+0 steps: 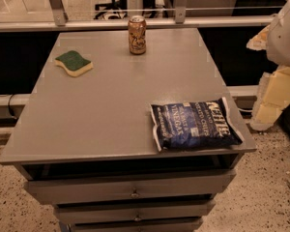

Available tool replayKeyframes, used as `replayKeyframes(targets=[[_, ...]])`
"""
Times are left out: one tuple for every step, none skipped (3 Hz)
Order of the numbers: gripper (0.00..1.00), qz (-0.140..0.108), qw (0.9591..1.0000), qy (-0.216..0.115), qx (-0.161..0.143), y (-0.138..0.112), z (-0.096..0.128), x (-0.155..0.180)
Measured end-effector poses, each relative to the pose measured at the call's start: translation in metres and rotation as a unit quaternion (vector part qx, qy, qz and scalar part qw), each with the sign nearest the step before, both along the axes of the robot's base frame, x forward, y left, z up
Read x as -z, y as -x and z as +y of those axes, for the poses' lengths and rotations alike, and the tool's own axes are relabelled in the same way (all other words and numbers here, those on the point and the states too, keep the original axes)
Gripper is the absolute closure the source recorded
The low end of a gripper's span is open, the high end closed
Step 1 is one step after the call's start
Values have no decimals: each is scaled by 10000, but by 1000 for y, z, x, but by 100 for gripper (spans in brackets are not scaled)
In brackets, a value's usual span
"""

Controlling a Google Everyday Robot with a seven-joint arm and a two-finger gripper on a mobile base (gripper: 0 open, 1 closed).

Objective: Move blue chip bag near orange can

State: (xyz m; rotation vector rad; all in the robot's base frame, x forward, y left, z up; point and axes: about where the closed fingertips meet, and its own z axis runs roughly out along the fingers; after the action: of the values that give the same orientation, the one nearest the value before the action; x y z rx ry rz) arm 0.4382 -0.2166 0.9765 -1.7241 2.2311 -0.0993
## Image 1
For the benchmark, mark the orange soda can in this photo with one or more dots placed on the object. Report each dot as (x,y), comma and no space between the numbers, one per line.
(137,32)

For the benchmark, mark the green yellow sponge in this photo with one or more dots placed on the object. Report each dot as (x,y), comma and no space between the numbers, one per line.
(73,63)

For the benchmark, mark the black office chair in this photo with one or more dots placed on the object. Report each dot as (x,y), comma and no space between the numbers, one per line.
(114,0)

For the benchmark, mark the metal window railing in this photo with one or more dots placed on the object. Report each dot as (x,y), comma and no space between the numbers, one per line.
(68,15)

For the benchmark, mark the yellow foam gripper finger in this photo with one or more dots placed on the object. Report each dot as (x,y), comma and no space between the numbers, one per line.
(273,94)

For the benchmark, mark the blue chip bag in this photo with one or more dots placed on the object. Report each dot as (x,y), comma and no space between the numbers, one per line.
(194,125)

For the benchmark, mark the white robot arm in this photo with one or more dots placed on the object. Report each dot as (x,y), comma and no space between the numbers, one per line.
(273,94)

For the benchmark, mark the grey drawer cabinet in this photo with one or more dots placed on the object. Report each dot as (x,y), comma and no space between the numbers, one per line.
(85,144)

